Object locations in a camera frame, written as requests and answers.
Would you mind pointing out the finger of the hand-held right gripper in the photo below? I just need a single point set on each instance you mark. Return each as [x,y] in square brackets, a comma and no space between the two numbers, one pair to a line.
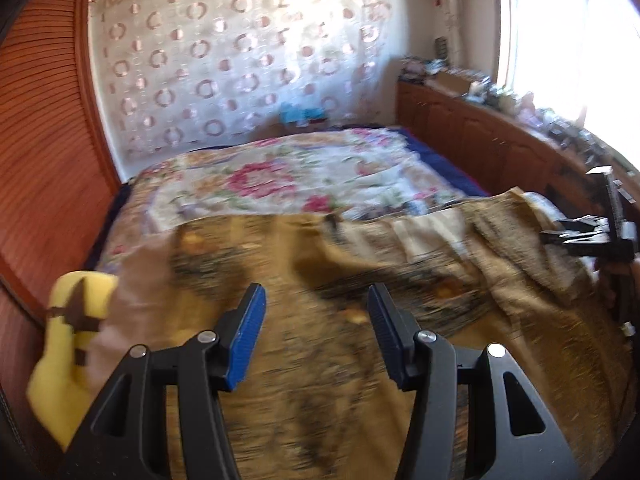
[570,242]
[582,224]

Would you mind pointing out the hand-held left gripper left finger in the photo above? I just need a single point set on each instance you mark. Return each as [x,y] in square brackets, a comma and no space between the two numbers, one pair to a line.
[247,340]

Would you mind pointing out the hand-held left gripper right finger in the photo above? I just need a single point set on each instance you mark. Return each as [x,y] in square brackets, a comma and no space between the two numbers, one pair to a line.
[387,340]

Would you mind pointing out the golden patterned cloth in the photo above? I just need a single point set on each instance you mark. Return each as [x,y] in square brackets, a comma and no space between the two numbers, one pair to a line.
[320,370]

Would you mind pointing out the clutter pile on cabinet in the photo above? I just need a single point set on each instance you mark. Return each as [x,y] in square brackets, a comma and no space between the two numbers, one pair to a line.
[550,120]

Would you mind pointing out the wooden side cabinet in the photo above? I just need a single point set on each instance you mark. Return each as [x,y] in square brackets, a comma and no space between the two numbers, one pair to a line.
[480,135]

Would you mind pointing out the navy blue sheet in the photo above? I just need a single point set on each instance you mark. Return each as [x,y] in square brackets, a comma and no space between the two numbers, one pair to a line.
[445,165]

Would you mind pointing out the pink floral bedsheet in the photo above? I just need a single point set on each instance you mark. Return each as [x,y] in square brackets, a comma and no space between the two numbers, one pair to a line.
[280,180]

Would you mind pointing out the bright window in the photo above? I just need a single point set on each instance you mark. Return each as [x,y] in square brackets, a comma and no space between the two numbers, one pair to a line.
[565,35]

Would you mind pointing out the yellow plush toy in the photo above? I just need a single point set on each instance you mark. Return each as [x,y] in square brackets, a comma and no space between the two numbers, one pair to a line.
[65,360]

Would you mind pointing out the cardboard box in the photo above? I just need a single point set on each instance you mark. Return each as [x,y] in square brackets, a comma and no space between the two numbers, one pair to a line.
[450,84]

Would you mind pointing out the teal box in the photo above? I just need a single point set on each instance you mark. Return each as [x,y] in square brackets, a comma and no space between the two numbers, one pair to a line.
[302,114]

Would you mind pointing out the sheer circle-patterned curtain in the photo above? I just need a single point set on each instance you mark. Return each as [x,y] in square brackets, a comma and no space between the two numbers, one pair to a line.
[240,60]

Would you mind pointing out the wooden slatted headboard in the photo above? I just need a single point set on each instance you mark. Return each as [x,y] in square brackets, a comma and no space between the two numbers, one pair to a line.
[45,135]

